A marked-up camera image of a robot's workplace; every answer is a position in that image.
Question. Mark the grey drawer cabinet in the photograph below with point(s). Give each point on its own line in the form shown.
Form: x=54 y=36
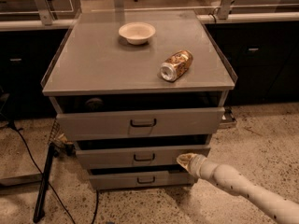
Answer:
x=95 y=59

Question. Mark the grey top drawer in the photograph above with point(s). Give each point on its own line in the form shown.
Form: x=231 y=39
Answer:
x=140 y=115

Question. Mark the grey railing counter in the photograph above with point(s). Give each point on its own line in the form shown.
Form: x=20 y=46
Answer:
x=32 y=14

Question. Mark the grey bottom drawer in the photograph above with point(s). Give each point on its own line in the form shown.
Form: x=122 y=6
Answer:
x=140 y=177

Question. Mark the white paper bowl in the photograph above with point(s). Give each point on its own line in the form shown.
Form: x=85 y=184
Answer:
x=137 y=33

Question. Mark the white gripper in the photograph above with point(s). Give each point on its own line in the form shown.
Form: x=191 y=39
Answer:
x=195 y=164

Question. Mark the wire basket with objects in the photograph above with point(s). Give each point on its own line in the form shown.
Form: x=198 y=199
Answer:
x=59 y=140

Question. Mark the round object inside top drawer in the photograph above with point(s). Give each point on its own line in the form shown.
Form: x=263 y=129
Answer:
x=94 y=104

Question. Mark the grey drawer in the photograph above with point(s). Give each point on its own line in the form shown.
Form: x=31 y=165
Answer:
x=140 y=177
x=140 y=115
x=139 y=152

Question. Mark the gold soda can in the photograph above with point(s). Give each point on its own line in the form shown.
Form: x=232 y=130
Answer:
x=176 y=65

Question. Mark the black stand leg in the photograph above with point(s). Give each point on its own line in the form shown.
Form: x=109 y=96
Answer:
x=39 y=210

